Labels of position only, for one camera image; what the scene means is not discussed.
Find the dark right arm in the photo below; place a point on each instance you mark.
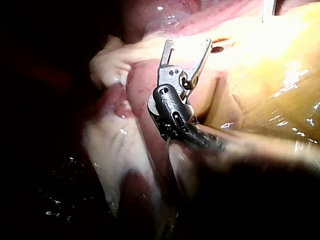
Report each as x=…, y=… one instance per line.
x=262, y=190

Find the right arm instrument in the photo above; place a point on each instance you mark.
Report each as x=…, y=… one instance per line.
x=170, y=105

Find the pale fatty tissue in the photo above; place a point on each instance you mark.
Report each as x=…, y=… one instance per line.
x=110, y=65
x=117, y=150

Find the left arm instrument jaw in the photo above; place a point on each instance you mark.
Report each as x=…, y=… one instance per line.
x=268, y=10

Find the right arm instrument jaw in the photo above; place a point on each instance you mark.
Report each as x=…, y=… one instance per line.
x=201, y=62
x=165, y=56

